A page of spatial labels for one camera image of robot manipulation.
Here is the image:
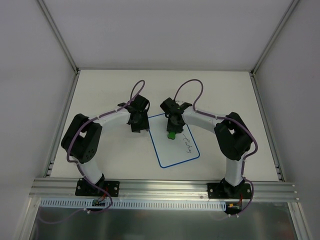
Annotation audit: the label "green whiteboard eraser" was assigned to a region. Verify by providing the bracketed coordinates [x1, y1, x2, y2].
[167, 132, 176, 140]

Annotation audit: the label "blue framed whiteboard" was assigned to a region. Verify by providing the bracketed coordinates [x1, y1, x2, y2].
[148, 113, 200, 169]

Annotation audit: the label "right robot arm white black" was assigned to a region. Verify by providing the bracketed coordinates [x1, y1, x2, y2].
[160, 97, 253, 199]

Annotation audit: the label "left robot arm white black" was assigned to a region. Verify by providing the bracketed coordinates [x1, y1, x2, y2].
[61, 95, 150, 198]

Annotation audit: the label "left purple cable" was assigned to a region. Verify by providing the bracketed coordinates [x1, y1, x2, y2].
[37, 79, 146, 224]

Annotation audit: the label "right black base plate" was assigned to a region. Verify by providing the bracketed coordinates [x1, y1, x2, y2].
[206, 182, 253, 200]

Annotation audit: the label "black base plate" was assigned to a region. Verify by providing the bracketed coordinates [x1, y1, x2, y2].
[206, 182, 253, 200]
[75, 178, 120, 197]

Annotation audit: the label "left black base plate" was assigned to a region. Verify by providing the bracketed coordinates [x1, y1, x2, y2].
[75, 178, 120, 197]

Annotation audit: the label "white slotted cable duct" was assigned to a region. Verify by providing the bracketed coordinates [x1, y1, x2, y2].
[39, 198, 227, 212]

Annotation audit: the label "aluminium mounting rail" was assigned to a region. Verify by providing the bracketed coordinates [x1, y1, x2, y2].
[29, 177, 300, 202]

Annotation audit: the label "left aluminium frame post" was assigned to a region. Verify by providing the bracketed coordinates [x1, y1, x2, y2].
[36, 0, 79, 74]

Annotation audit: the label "aluminium frame post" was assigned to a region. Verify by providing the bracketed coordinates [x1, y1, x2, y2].
[36, 0, 79, 74]
[250, 0, 300, 77]

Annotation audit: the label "right aluminium frame post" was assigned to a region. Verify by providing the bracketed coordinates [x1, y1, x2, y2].
[250, 0, 300, 77]

